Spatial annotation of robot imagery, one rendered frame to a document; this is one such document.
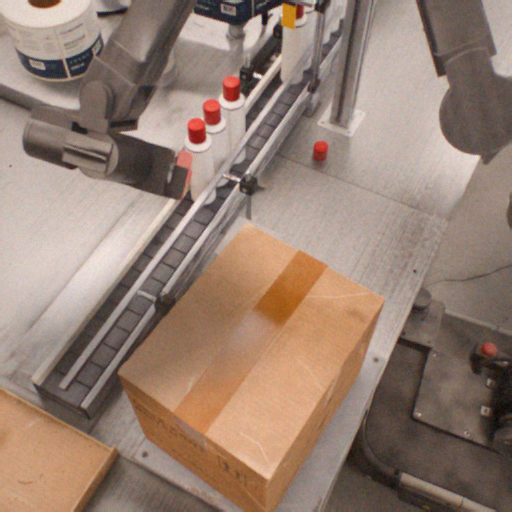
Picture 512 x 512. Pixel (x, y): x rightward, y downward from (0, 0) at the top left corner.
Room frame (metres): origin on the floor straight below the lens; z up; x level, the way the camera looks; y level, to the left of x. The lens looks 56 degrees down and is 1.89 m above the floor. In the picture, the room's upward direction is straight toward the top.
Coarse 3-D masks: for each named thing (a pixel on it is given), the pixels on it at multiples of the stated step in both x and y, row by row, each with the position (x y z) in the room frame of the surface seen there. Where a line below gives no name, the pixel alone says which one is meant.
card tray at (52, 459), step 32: (0, 416) 0.37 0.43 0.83; (32, 416) 0.37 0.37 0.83; (0, 448) 0.32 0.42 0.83; (32, 448) 0.32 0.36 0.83; (64, 448) 0.32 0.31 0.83; (96, 448) 0.32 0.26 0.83; (0, 480) 0.27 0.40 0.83; (32, 480) 0.27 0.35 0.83; (64, 480) 0.27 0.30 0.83; (96, 480) 0.26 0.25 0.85
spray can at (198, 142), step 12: (192, 120) 0.83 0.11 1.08; (192, 132) 0.80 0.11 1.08; (204, 132) 0.81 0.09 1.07; (192, 144) 0.80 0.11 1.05; (204, 144) 0.80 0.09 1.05; (204, 156) 0.79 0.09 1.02; (192, 168) 0.80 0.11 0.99; (204, 168) 0.79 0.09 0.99; (192, 180) 0.80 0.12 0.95; (204, 180) 0.79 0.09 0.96; (192, 192) 0.80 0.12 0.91; (204, 204) 0.79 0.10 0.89
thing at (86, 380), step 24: (264, 96) 1.11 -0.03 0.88; (288, 96) 1.11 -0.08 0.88; (264, 144) 0.96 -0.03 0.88; (240, 168) 0.89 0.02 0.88; (216, 192) 0.83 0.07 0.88; (192, 240) 0.71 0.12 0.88; (144, 264) 0.65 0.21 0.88; (168, 264) 0.65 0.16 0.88; (120, 288) 0.60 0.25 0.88; (144, 288) 0.60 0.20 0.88; (96, 312) 0.55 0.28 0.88; (144, 312) 0.55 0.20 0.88; (120, 336) 0.50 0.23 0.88; (72, 360) 0.45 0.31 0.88; (96, 360) 0.45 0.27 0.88; (48, 384) 0.41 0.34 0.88; (72, 384) 0.41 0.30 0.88
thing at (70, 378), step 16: (336, 16) 1.29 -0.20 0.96; (304, 64) 1.13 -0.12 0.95; (288, 80) 1.07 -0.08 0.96; (256, 128) 0.93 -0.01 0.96; (240, 144) 0.88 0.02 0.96; (208, 192) 0.76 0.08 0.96; (192, 208) 0.72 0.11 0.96; (176, 240) 0.65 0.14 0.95; (160, 256) 0.61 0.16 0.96; (144, 272) 0.58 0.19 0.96; (128, 304) 0.52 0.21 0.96; (112, 320) 0.49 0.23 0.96; (96, 336) 0.46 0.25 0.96; (80, 368) 0.40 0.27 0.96; (64, 384) 0.38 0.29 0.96
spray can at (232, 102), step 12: (228, 84) 0.92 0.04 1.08; (228, 96) 0.91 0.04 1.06; (240, 96) 0.93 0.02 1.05; (228, 108) 0.90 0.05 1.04; (240, 108) 0.91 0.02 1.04; (228, 120) 0.90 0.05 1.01; (240, 120) 0.91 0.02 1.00; (228, 132) 0.90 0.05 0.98; (240, 132) 0.91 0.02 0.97; (228, 144) 0.90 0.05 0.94; (228, 156) 0.90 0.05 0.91; (240, 156) 0.91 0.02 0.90
